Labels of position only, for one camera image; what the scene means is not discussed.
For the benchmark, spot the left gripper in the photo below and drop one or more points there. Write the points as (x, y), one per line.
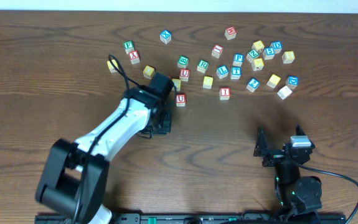
(163, 123)

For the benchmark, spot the blue T block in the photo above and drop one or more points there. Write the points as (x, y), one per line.
(236, 73)

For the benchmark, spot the red block top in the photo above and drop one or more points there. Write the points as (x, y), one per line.
(230, 33)

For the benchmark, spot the blue d block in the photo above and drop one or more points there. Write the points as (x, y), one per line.
(276, 46)
(292, 82)

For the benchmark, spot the blue X block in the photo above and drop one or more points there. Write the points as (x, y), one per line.
(165, 36)

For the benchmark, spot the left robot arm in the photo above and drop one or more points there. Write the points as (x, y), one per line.
(73, 181)

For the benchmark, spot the blue 2 block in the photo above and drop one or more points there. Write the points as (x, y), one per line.
(253, 84)

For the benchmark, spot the yellow block far left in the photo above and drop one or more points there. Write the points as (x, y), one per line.
(112, 65)

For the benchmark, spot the green R block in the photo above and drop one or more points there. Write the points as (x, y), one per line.
(202, 66)

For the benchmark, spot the green Z block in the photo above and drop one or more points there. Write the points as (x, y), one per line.
(252, 55)

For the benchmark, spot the blue D block upper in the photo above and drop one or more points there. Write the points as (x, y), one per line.
(276, 46)

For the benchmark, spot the red U block upper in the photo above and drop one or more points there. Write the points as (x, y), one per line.
(184, 75)

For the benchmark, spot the blue D block lower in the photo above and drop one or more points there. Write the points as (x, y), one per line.
(292, 82)

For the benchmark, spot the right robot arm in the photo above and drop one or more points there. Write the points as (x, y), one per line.
(298, 195)

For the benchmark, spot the green F block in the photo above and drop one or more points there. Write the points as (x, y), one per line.
(128, 46)

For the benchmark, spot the yellow block top right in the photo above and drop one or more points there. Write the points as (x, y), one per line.
(258, 46)

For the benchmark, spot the red i block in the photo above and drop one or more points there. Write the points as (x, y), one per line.
(217, 51)
(224, 93)

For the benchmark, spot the yellow 8 block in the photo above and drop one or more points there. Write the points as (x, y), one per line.
(288, 57)

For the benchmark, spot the red u block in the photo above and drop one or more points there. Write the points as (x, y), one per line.
(180, 100)
(184, 75)

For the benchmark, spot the red I block upper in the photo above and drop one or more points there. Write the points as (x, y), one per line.
(217, 51)

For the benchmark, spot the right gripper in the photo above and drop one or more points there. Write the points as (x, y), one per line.
(278, 156)

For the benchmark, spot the blue 5 block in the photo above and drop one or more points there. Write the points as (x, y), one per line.
(268, 53)

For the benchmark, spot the blue P block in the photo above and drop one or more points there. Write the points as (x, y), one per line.
(238, 60)

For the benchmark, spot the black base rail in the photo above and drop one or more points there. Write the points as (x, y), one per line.
(135, 218)

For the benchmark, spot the red Y block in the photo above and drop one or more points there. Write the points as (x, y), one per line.
(134, 57)

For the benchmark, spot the blue L block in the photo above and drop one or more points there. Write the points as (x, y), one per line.
(222, 71)

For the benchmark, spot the red U block lower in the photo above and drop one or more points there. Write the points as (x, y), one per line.
(180, 100)

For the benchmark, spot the plain yellow block centre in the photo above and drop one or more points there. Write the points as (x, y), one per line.
(208, 82)

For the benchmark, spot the green B block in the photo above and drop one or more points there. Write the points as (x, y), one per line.
(183, 62)

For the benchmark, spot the red I block lower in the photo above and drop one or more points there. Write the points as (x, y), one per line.
(224, 93)

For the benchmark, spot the yellow block beside E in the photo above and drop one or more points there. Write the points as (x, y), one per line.
(177, 83)

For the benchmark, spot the white block right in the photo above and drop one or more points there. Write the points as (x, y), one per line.
(284, 92)

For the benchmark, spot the yellow block below Z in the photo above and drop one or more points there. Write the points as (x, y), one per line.
(257, 64)

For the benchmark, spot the yellow O block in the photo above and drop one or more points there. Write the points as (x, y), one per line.
(149, 72)

